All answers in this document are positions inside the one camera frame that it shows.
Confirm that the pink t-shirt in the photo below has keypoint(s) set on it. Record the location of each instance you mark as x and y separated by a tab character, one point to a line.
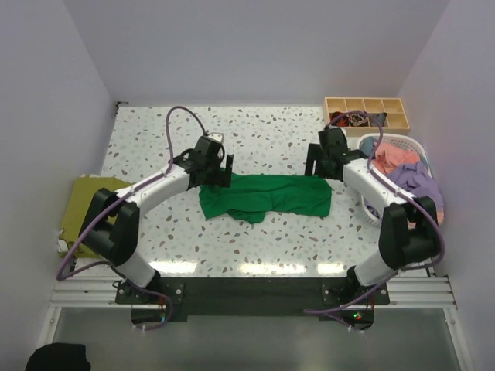
388	157

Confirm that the brown patterned rolled sock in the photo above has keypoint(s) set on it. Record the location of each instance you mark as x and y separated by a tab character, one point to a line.
358	119

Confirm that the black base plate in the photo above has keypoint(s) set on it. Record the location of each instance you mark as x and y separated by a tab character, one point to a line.
176	299

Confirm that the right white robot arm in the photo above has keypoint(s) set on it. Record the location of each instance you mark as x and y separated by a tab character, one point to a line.
409	231

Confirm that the green t-shirt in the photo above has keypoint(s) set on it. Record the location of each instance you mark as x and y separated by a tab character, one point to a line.
250	197

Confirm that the blue grey garment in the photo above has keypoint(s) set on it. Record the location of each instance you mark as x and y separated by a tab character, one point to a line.
367	145

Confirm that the orange black rolled sock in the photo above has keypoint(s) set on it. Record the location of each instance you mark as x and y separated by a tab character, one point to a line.
339	119

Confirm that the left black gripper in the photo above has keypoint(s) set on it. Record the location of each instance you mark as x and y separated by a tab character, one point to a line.
221	178

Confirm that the white laundry basket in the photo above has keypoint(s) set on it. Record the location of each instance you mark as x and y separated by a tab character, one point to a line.
401	141

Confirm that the dark grey rolled sock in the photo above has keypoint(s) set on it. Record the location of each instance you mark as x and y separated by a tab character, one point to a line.
378	119

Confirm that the olive folded t-shirt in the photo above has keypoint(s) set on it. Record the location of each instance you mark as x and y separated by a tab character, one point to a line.
82	193

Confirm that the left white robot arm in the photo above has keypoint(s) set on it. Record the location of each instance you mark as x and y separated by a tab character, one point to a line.
112	222

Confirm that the wooden compartment tray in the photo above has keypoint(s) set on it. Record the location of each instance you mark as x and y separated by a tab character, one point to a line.
397	121

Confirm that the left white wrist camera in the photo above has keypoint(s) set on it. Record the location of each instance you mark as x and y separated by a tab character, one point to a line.
219	137

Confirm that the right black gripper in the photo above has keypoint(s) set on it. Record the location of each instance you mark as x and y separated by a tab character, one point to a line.
315	154

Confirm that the aluminium rail frame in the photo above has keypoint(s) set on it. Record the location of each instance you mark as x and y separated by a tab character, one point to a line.
404	292

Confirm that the purple t-shirt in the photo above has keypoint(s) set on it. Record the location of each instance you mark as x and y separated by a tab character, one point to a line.
414	178

